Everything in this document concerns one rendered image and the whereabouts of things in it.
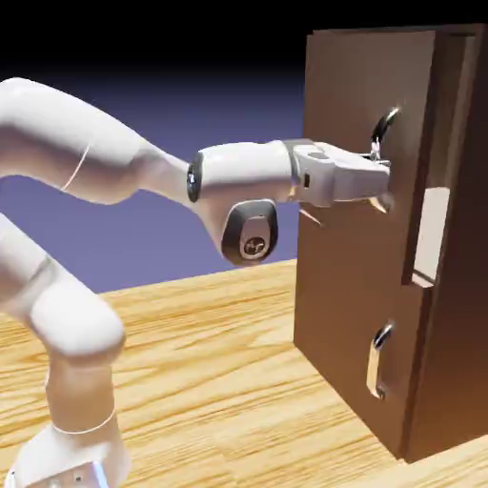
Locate brown cabinet door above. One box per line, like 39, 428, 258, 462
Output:
297, 29, 437, 288
292, 215, 435, 461

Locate brown wooden cabinet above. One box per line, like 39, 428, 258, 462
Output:
292, 22, 488, 465

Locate curved metal handle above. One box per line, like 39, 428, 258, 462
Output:
365, 322, 397, 401
370, 105, 402, 163

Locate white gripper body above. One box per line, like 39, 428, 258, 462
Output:
315, 141, 393, 210

